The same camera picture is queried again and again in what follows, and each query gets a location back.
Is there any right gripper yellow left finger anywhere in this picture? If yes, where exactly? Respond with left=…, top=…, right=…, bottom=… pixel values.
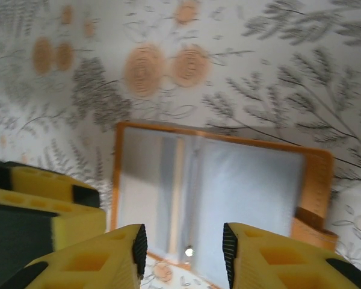
left=5, top=223, right=149, bottom=289

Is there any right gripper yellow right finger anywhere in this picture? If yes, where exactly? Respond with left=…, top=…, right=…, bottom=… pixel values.
left=223, top=222, right=361, bottom=289

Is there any orange card holder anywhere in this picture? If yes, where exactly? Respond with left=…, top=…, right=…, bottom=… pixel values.
left=113, top=120, right=340, bottom=289

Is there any floral table cover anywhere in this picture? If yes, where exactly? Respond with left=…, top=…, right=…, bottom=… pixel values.
left=0, top=0, right=361, bottom=289

